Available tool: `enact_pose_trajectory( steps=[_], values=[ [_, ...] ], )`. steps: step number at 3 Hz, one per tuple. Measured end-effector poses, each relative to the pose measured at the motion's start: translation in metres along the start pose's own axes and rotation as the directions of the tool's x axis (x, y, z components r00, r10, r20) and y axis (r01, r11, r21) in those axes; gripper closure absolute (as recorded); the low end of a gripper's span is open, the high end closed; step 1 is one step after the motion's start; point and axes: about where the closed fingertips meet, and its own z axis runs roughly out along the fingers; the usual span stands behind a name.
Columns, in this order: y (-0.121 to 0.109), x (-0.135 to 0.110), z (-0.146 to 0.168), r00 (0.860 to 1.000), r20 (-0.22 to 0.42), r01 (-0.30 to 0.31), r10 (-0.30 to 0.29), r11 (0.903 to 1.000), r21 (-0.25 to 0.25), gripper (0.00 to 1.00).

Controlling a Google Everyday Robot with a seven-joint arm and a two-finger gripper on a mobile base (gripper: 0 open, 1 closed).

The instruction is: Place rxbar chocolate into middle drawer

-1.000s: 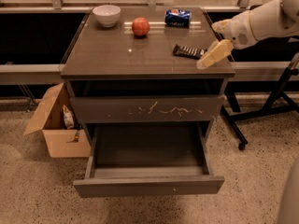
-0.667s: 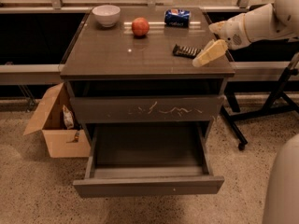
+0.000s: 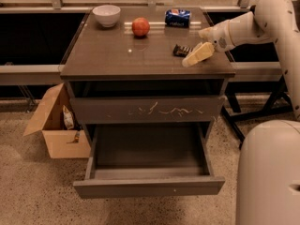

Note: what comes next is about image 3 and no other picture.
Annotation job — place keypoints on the closed grey top drawer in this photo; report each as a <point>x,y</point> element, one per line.
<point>125,110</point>

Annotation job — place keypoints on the red apple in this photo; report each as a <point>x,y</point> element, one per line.
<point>140,27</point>

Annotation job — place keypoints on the crumpled wrapper in box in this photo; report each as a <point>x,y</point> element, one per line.
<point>68,118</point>

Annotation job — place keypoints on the black rolling stand base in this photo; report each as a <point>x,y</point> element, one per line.
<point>278,102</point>

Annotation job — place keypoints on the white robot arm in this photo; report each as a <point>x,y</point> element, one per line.
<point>271,21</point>

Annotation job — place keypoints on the blue crushed soda can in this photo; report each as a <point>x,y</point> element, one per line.
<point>177,18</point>

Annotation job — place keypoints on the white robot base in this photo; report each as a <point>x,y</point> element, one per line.
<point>268,179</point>

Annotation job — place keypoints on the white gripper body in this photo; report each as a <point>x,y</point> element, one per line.
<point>219,37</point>

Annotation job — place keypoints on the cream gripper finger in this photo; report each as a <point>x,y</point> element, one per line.
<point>206,33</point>
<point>201,52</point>

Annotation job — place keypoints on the open grey middle drawer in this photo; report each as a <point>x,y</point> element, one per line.
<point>148,160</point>

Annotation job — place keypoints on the grey drawer cabinet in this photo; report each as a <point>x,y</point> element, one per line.
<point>114,63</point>

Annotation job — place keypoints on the white ceramic bowl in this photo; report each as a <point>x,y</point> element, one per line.
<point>107,15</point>

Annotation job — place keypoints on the black rxbar chocolate bar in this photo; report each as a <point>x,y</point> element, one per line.
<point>181,51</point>

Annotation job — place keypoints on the open cardboard box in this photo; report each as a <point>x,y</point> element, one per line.
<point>48,119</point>

